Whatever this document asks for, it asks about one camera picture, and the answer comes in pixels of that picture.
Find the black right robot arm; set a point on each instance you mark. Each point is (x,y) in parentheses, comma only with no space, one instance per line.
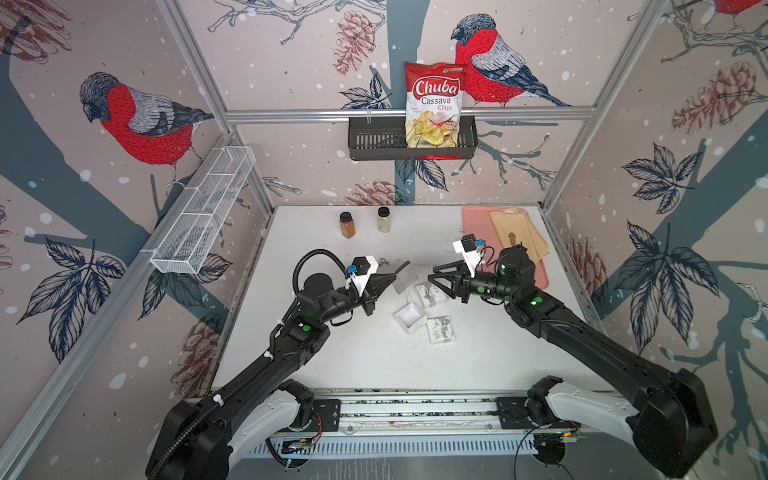
(665,415)

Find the Chuba cassava chips bag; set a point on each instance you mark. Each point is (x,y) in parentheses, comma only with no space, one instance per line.
(434,96)

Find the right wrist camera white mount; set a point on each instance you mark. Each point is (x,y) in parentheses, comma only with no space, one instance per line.
(472,251)

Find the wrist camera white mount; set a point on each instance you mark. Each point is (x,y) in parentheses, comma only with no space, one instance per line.
(472,251)
(360,271)

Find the pink plastic tray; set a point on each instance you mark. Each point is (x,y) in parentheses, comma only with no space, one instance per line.
(476,221)

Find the black wire wall basket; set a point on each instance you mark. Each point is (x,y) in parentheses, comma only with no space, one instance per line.
(384,138)

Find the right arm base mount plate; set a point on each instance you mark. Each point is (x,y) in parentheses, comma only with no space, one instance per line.
(515,413)

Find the white wire mesh shelf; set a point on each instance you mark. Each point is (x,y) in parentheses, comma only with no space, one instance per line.
(193,233)

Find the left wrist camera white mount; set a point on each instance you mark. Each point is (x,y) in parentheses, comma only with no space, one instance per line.
(360,271)

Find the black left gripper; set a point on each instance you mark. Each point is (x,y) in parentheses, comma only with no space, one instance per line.
(370,296)

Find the orange spice jar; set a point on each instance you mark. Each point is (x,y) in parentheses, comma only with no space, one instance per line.
(347,225)

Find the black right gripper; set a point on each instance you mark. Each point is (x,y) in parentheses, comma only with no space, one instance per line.
(461,281)

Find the pale spice jar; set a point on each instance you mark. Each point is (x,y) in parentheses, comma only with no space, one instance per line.
(383,219)

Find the white jewelry box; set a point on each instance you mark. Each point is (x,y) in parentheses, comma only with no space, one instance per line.
(410,318)
(430,295)

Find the beige folded cloth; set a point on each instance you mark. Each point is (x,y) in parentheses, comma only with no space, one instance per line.
(514,226)

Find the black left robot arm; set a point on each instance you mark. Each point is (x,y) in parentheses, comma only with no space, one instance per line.
(208,438)

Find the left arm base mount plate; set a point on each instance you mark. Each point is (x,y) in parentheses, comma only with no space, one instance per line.
(322,415)

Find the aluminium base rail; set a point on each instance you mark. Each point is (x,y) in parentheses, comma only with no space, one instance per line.
(425,412)

